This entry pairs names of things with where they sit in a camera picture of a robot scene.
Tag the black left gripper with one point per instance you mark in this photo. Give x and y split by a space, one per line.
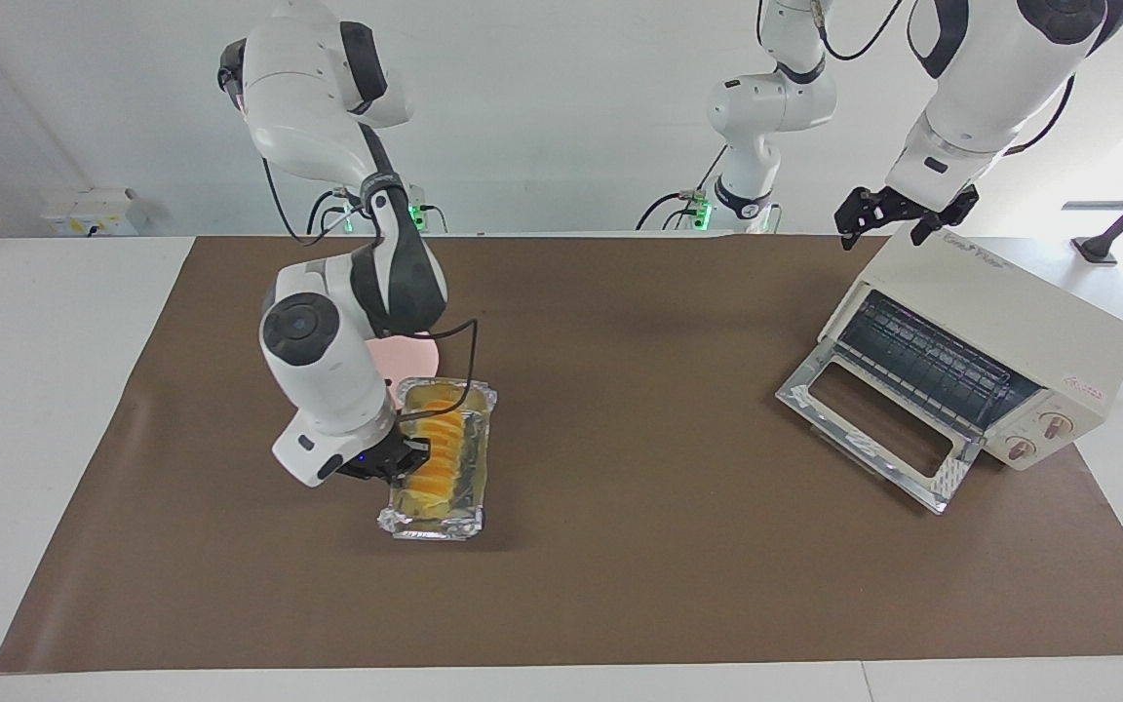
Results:
903 207

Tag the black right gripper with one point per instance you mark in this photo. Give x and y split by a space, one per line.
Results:
376 461

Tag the golden braided bread loaf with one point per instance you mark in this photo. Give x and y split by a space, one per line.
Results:
440 478

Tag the aluminium foil tray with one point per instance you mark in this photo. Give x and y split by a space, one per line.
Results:
479 458

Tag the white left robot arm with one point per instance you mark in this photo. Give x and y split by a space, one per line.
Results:
990 68

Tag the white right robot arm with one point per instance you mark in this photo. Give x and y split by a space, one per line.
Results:
323 370

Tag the metal oven rack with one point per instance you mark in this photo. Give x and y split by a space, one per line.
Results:
932 356

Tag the cream toaster oven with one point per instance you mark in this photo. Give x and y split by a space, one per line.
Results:
1010 312

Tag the glass oven door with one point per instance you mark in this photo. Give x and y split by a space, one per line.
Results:
815 375

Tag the cream oven knob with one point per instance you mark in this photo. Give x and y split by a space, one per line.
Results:
1056 424
1020 448

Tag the pink round plate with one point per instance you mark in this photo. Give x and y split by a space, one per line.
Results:
415 359

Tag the brown paper table mat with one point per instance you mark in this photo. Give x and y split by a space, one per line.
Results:
678 565

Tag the white wall socket box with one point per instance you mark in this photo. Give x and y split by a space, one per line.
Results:
94 213

